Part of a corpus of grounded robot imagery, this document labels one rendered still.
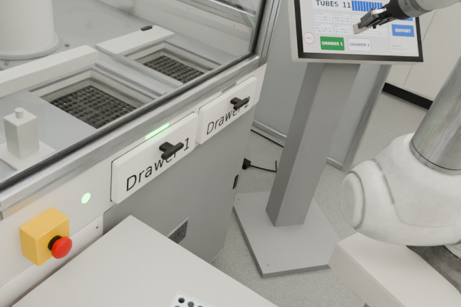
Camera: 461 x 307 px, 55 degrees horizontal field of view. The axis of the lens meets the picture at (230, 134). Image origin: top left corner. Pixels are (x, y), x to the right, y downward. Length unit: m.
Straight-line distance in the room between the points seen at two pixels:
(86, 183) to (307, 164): 1.22
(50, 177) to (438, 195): 0.66
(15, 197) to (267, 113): 2.21
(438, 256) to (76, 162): 0.76
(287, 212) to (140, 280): 1.27
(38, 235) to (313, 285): 1.43
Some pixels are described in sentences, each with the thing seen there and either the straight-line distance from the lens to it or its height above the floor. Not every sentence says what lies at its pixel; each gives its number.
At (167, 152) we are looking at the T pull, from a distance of 1.01.
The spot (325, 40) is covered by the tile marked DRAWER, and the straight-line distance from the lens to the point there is 1.57.
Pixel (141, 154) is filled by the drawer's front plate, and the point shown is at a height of 0.92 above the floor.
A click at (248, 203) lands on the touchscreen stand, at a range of 2.25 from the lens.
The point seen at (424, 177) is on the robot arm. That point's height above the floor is 1.10.
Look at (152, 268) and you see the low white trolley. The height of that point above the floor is 0.76.
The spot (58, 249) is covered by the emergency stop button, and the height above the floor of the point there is 0.89.
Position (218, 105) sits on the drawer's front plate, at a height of 0.92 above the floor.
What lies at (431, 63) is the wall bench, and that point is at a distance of 3.74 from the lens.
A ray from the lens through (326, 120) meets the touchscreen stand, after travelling 1.86.
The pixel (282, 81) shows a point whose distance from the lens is 2.72.
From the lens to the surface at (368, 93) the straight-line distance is 2.53.
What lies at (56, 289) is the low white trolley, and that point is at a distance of 0.95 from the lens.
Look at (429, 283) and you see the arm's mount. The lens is 1.04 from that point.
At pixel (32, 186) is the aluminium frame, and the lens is 0.82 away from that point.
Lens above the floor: 1.51
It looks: 33 degrees down
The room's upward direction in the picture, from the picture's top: 11 degrees clockwise
